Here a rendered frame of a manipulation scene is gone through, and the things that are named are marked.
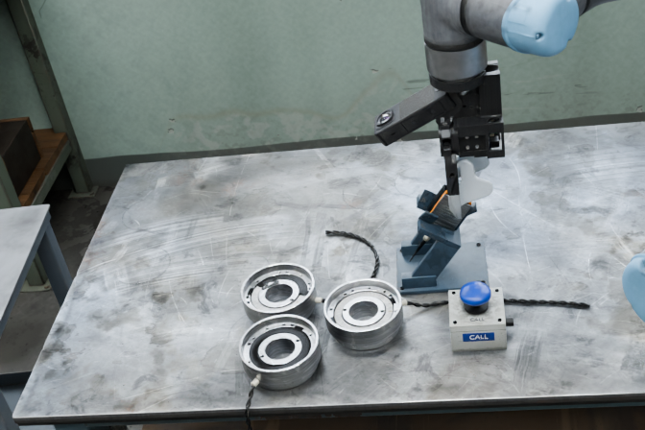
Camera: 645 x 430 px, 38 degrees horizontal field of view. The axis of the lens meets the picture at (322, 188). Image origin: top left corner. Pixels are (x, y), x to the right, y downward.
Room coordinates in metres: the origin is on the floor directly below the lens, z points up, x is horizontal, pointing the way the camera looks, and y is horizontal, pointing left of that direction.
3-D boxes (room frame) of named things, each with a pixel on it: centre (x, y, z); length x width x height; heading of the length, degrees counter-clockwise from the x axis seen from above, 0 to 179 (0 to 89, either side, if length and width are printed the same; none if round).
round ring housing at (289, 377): (0.91, 0.09, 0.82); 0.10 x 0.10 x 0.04
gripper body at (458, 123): (1.04, -0.20, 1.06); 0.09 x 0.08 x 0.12; 80
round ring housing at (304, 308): (1.02, 0.09, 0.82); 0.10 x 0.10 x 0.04
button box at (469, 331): (0.90, -0.17, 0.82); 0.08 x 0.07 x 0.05; 79
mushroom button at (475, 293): (0.91, -0.17, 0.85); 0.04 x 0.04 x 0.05
